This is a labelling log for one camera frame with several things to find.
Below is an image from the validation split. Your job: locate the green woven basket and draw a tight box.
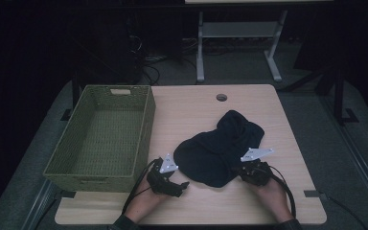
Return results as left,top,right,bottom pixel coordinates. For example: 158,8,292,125
42,84,157,194

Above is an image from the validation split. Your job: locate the dark navy fishbone print garment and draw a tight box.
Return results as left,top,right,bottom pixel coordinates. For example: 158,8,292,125
172,109,265,189

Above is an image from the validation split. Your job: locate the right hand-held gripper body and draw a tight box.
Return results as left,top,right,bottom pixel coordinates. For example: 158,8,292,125
237,147,274,187

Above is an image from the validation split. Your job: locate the black floor cable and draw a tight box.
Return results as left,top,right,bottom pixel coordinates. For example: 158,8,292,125
319,192,362,230

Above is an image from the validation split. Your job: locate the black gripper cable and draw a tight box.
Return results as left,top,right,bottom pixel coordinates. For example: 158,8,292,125
267,164,297,219
121,157,161,216

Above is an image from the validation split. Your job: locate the person's right hand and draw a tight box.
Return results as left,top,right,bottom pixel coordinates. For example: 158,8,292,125
255,178,294,223

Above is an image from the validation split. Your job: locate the aluminium floor rail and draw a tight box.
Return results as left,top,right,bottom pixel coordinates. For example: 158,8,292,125
19,178,62,230
318,95,368,222

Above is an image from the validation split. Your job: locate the person's left hand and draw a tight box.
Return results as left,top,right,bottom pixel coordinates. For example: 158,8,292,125
124,178,171,224

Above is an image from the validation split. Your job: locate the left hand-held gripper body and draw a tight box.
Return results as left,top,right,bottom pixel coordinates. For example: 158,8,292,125
146,153,183,197

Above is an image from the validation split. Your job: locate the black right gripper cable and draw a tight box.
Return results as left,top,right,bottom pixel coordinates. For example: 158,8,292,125
267,164,297,219

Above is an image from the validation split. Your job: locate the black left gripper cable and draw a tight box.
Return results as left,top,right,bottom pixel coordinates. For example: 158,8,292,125
121,157,161,216

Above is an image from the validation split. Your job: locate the white metal stand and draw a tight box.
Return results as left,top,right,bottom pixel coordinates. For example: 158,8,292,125
195,9,288,83

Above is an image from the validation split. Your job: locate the tangle of black floor cables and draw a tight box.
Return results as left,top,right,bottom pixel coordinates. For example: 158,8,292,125
126,34,199,86

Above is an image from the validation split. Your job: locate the black metal stand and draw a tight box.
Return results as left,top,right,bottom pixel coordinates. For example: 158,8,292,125
281,63,360,127

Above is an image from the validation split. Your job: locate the black metal stand leg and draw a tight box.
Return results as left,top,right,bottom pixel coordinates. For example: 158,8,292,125
59,71,81,122

